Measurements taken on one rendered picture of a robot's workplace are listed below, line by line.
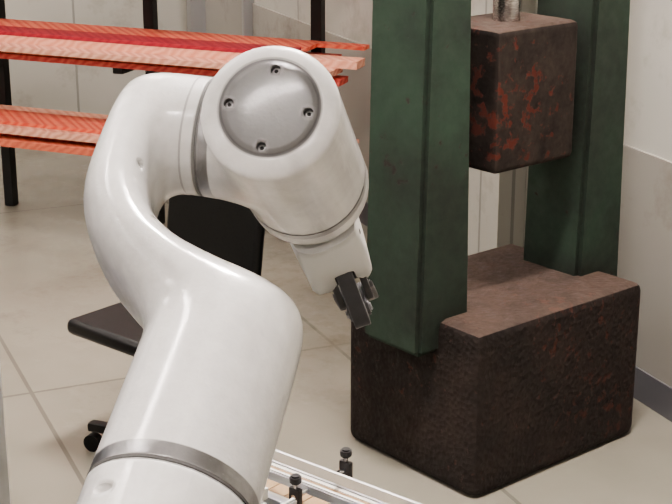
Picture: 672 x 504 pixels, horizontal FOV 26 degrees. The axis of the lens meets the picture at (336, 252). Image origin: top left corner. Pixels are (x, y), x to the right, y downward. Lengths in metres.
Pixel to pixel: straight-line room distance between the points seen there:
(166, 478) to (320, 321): 5.31
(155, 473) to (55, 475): 4.09
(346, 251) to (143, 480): 0.34
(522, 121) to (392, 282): 0.63
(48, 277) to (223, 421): 5.94
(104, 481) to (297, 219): 0.27
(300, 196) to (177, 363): 0.17
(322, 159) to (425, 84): 3.39
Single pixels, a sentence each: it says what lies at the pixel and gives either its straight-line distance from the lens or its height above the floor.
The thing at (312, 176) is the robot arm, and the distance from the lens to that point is 0.86.
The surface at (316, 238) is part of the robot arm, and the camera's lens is 0.97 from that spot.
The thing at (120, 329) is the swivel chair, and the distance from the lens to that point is 4.52.
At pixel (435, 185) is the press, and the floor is 0.98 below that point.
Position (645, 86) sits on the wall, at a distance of 5.14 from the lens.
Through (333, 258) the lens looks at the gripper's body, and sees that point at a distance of 1.01.
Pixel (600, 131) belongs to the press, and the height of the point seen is 1.03.
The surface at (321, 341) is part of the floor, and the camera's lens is 5.81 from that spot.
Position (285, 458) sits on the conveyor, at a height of 0.96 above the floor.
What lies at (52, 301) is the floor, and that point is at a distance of 6.37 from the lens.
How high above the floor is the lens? 2.11
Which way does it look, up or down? 18 degrees down
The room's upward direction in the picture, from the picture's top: straight up
